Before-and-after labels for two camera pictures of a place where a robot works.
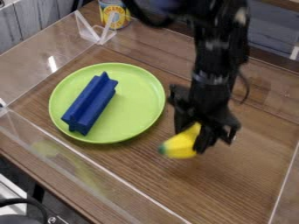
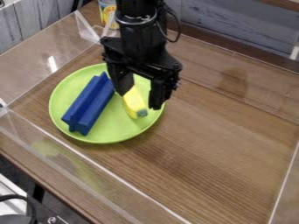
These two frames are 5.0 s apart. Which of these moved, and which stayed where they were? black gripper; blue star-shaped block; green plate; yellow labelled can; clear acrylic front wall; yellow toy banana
Moved: yellow toy banana; black gripper
Stayed: green plate; blue star-shaped block; yellow labelled can; clear acrylic front wall
